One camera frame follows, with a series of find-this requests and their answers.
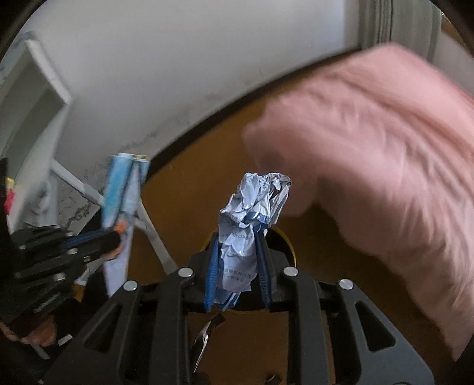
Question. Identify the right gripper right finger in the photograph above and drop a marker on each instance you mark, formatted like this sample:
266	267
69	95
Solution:
265	286

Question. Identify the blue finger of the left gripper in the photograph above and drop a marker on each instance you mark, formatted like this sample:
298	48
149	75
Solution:
104	238

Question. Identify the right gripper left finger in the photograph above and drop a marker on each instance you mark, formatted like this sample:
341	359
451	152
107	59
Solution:
212	273

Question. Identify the white-blue paper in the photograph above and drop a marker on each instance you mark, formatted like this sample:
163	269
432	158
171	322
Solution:
255	206

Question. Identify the blue-white snack wrapper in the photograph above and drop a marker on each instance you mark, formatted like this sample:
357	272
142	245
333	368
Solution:
126	176

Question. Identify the left hand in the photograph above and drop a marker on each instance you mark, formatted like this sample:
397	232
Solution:
43	335

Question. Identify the office chair base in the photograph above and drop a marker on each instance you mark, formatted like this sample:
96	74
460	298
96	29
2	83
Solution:
201	341

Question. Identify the white desk with shelves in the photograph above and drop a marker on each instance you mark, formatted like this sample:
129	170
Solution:
35	104

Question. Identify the pink bed blanket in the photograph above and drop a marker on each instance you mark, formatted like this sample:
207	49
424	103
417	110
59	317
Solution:
383	142

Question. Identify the grey curtain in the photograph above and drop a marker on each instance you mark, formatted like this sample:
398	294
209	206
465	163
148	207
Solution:
414	24

